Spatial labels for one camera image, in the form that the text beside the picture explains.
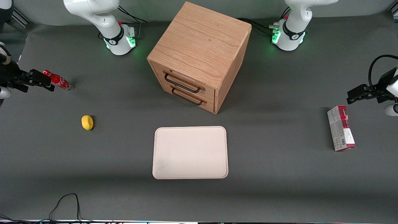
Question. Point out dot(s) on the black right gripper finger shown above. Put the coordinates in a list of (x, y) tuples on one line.
[(50, 87), (40, 77)]

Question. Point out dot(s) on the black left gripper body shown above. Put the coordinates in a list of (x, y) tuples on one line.
[(383, 85)]

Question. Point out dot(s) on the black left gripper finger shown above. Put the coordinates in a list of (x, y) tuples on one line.
[(357, 90), (360, 97)]

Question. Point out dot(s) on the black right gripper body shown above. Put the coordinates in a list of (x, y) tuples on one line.
[(9, 73)]

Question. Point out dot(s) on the red coke bottle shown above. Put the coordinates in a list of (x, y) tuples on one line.
[(60, 81)]

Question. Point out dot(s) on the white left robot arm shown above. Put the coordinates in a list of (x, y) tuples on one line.
[(293, 31)]

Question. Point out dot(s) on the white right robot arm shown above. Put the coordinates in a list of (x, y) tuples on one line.
[(108, 18)]

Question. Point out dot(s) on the beige plastic tray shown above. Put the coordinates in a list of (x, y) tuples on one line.
[(190, 152)]

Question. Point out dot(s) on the grey and red carton box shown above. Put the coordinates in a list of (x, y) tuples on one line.
[(341, 130)]

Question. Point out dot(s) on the yellow lemon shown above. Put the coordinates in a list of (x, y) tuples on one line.
[(87, 122)]

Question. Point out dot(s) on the wooden drawer cabinet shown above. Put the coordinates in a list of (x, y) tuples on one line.
[(202, 43)]

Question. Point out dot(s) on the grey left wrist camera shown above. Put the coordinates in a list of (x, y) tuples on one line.
[(391, 109)]

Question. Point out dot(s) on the aluminium frame rail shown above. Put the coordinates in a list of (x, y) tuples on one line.
[(393, 11), (21, 17)]

